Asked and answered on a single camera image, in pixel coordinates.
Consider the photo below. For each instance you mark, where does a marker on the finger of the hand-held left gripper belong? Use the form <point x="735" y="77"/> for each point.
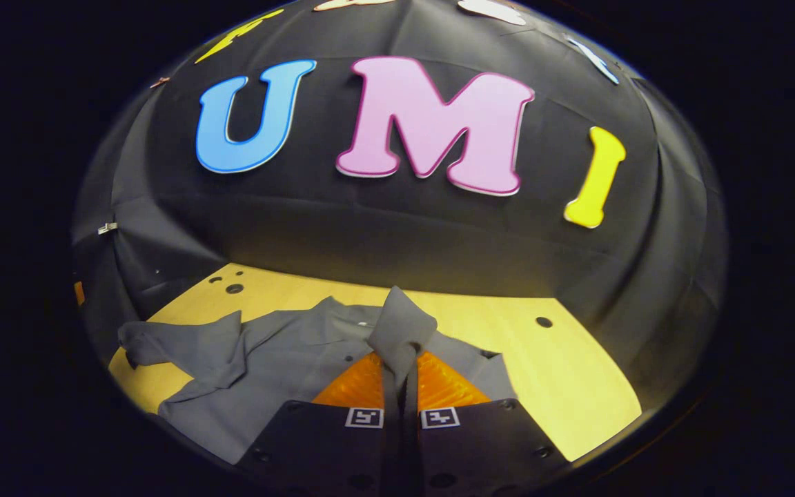
<point x="79" y="293"/>

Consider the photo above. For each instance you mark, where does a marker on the silver backdrop clip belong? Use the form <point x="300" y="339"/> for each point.
<point x="106" y="228"/>

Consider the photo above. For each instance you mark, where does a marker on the grey collared shirt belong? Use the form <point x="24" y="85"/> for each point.
<point x="287" y="366"/>

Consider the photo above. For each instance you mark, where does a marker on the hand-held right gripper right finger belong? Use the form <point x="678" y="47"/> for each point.
<point x="413" y="449"/>

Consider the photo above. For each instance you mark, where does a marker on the black backdrop cloth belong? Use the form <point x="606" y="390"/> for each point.
<point x="439" y="228"/>

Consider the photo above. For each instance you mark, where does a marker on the copper backdrop clip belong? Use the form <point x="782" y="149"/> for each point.
<point x="159" y="81"/>

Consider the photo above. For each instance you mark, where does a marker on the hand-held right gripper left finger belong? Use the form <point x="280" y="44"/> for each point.
<point x="390" y="449"/>

